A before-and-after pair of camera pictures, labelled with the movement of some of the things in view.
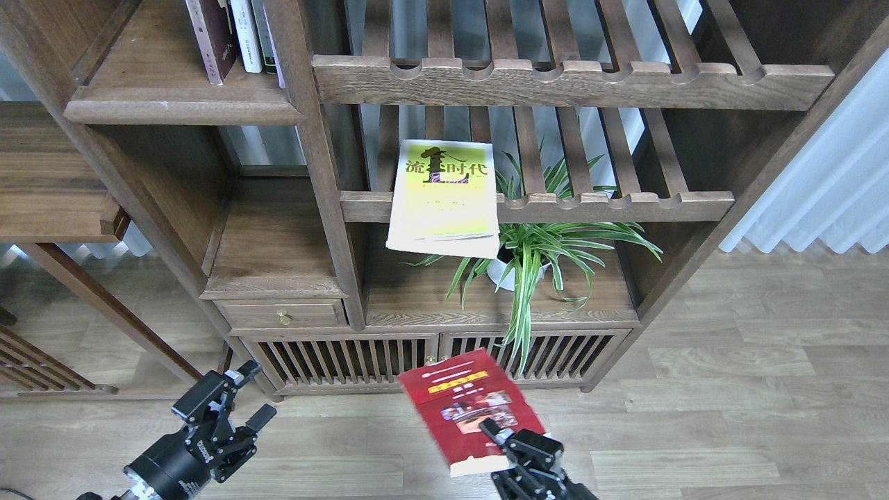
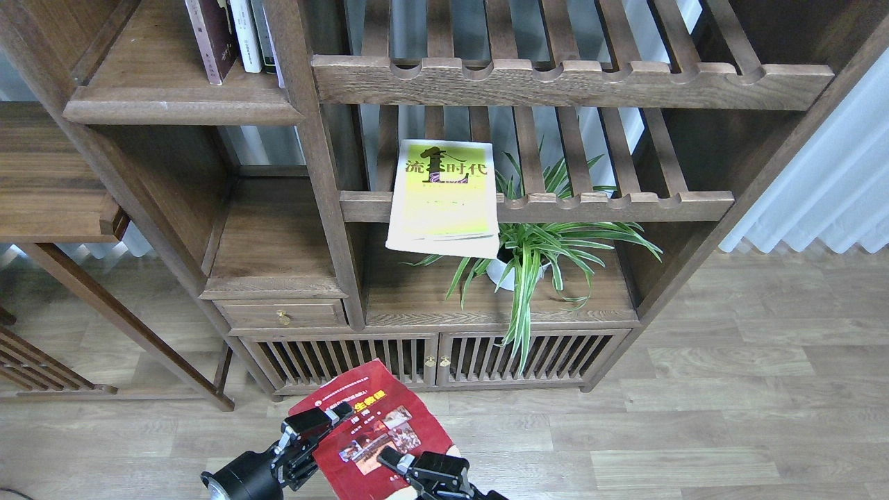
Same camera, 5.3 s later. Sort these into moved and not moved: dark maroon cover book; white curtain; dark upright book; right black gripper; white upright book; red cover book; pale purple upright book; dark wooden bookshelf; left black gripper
Moved: right black gripper; red cover book; left black gripper
Not moved: white upright book; dark wooden bookshelf; dark upright book; white curtain; dark maroon cover book; pale purple upright book
